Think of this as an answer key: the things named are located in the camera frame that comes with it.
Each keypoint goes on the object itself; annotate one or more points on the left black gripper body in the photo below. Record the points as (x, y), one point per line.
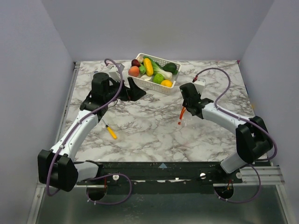
(114, 89)

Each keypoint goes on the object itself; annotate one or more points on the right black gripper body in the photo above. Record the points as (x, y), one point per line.
(189, 102)

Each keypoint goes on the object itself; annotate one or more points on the clear orange zip bag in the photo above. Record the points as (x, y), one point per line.
(185, 118)

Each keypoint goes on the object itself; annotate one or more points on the toy peach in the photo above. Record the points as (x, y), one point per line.
(134, 71)

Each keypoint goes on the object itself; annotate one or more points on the light green toy vegetable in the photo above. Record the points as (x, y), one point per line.
(142, 69)

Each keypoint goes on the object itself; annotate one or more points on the yellow toy corn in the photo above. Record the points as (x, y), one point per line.
(148, 66)

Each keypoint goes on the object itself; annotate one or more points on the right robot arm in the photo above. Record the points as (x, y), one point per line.
(252, 138)

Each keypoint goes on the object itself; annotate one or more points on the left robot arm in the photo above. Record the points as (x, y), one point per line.
(57, 167)

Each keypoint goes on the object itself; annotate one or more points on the white toy mushroom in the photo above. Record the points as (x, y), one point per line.
(146, 78)

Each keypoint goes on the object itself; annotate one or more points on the lime green toy fruit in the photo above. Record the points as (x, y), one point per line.
(158, 78)

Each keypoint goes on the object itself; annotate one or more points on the yellow toy lemon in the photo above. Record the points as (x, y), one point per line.
(166, 83)

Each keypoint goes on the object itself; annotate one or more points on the toy bok choy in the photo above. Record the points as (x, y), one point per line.
(157, 69)

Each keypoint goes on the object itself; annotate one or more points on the toy garlic bulb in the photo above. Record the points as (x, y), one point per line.
(140, 59)

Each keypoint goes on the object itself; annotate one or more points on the dark green toy avocado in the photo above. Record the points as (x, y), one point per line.
(170, 67)

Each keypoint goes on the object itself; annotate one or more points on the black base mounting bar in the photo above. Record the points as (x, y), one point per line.
(162, 177)

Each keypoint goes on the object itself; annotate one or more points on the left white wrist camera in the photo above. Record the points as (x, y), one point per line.
(113, 72)

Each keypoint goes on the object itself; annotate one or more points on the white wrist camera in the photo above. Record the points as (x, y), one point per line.
(199, 82)
(113, 72)

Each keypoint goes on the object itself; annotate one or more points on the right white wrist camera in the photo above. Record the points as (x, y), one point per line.
(199, 82)

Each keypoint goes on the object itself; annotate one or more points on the yellow handled screwdriver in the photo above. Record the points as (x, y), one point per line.
(110, 130)

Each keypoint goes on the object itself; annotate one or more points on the aluminium extrusion rail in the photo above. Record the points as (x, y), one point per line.
(39, 191)

